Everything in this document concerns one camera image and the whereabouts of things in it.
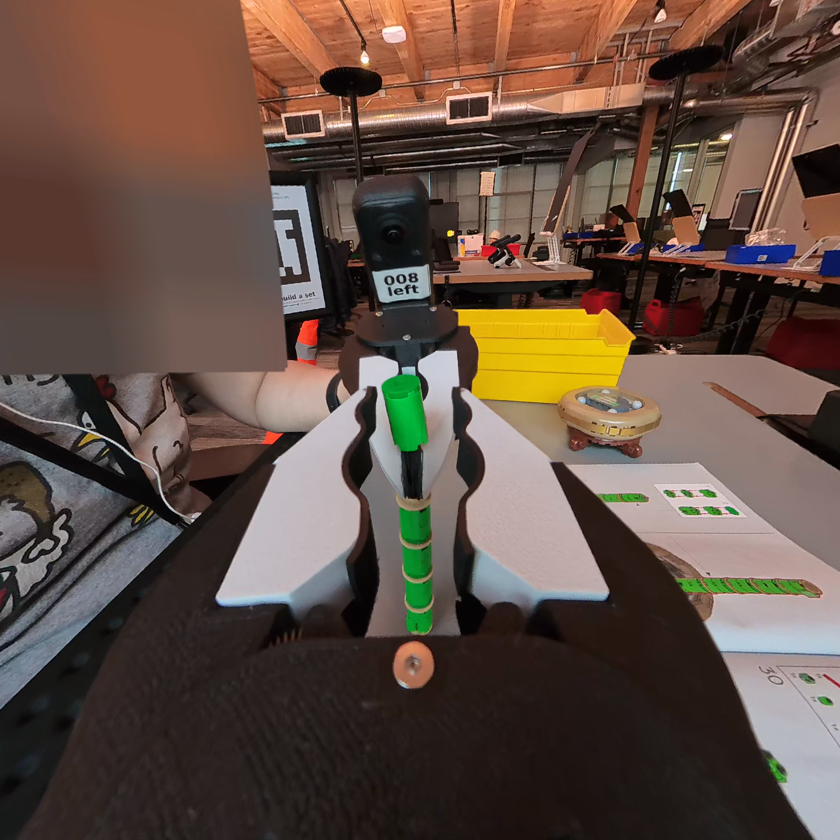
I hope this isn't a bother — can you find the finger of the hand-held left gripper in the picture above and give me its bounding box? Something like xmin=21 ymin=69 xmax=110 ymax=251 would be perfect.
xmin=415 ymin=351 xmax=460 ymax=500
xmin=357 ymin=354 xmax=411 ymax=506

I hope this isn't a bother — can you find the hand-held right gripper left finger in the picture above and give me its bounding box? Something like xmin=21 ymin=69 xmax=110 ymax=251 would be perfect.
xmin=215 ymin=386 xmax=380 ymax=637

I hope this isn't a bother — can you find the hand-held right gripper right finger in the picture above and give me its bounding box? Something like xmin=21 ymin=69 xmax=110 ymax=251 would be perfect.
xmin=451 ymin=386 xmax=611 ymax=634

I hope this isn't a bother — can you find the green cylinder brick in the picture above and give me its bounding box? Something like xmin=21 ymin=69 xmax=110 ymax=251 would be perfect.
xmin=382 ymin=375 xmax=429 ymax=452

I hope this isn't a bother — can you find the green stalk with tan rings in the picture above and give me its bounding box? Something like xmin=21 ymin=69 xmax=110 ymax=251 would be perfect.
xmin=395 ymin=493 xmax=437 ymax=635

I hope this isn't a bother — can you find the person's left forearm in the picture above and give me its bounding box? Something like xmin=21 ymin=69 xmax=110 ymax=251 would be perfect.
xmin=190 ymin=369 xmax=345 ymax=434

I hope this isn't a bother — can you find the grey desk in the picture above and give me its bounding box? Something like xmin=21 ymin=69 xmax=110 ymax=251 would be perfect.
xmin=364 ymin=354 xmax=840 ymax=840

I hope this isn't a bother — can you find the black monitor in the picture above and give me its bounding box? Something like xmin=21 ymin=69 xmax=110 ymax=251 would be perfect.
xmin=430 ymin=202 xmax=460 ymax=260

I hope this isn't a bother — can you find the framed marker sign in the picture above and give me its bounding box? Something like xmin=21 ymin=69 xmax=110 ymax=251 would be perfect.
xmin=270 ymin=172 xmax=329 ymax=322

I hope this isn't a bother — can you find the yellow plastic bin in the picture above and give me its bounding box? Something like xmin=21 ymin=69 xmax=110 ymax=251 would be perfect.
xmin=456 ymin=308 xmax=636 ymax=405

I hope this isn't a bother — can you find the orange traffic cone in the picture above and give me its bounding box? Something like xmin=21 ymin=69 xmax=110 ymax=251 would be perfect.
xmin=262 ymin=318 xmax=320 ymax=445

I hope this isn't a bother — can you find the tan round brick pot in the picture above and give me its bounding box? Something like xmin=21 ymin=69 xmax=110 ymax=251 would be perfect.
xmin=558 ymin=385 xmax=662 ymax=459

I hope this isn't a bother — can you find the black pole stand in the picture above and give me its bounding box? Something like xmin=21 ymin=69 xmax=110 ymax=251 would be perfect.
xmin=319 ymin=66 xmax=383 ymax=309
xmin=630 ymin=45 xmax=724 ymax=355

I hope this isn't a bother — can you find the grey background table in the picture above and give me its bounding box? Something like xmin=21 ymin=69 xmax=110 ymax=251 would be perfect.
xmin=433 ymin=258 xmax=595 ymax=309

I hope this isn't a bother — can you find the building instruction booklet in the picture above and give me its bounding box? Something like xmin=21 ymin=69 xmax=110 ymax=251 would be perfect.
xmin=563 ymin=461 xmax=840 ymax=840

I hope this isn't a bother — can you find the wooden strip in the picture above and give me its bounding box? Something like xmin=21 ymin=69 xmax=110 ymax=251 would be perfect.
xmin=702 ymin=382 xmax=767 ymax=419

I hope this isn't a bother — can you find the person's grey printed shirt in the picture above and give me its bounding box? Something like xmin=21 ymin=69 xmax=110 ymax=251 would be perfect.
xmin=0 ymin=373 xmax=214 ymax=710

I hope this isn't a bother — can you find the black perforated panel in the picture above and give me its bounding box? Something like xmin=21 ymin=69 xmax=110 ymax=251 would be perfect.
xmin=0 ymin=430 xmax=296 ymax=840

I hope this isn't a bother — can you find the black case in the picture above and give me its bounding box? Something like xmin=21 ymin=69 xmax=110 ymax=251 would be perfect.
xmin=807 ymin=390 xmax=840 ymax=454

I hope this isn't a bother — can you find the long wooden background table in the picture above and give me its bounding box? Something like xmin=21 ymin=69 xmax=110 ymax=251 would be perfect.
xmin=594 ymin=252 xmax=840 ymax=355

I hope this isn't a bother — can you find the black tablet on stand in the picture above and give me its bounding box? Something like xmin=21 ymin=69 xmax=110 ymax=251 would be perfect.
xmin=791 ymin=144 xmax=840 ymax=263

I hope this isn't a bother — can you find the silver ventilation duct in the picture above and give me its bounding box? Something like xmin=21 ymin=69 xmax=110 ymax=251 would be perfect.
xmin=262 ymin=84 xmax=818 ymax=147

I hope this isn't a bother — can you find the white cable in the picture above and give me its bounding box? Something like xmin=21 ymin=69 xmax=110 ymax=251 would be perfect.
xmin=0 ymin=400 xmax=201 ymax=525

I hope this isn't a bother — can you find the black strap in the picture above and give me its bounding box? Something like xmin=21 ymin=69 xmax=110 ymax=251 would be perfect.
xmin=0 ymin=374 xmax=188 ymax=526

